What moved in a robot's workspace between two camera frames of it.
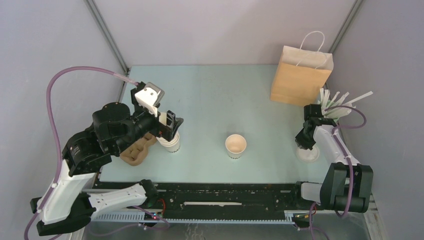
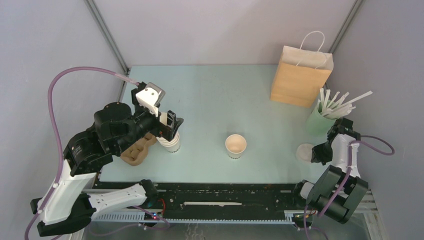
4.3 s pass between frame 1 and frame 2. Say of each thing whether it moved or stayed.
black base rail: stayed
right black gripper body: moved
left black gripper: stayed
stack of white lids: stayed
